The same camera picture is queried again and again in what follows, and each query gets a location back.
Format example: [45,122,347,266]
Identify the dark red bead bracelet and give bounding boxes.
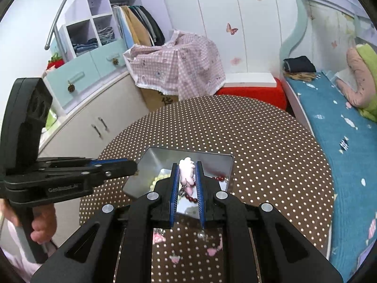
[183,176,228,204]

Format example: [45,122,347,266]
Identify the green blanket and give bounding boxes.
[356,43,376,122]

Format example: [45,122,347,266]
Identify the beige cabinet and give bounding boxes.
[38,70,151,242]

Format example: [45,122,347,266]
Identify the brown cardboard box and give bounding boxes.
[140,88,178,112]

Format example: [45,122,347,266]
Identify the white cubby shelf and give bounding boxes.
[59,0,135,60]

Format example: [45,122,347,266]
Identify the pink body pillow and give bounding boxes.
[336,47,370,109]

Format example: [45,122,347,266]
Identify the pale green bead bracelet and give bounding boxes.
[148,172,172,192]

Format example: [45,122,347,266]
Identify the teal drawer unit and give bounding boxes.
[47,40,127,110]

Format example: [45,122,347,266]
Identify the brown polka dot tablecloth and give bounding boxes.
[79,95,335,283]

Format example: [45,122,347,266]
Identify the silver metal tin box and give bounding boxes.
[123,147,234,219]

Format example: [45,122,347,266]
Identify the green bag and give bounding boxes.
[45,109,57,130]

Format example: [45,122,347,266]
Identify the folded dark clothes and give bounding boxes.
[283,56,316,82]

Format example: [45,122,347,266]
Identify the person left hand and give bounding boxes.
[1,199,57,245]

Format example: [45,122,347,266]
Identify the blue bed sheet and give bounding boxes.
[287,72,376,280]

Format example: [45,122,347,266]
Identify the pink checkered cloth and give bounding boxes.
[123,30,225,100]

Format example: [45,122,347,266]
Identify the white wardrobe doors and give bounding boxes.
[164,0,297,77]

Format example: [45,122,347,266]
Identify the white board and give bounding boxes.
[222,72,277,87]

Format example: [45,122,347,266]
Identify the hanging clothes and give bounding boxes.
[112,5,165,49]

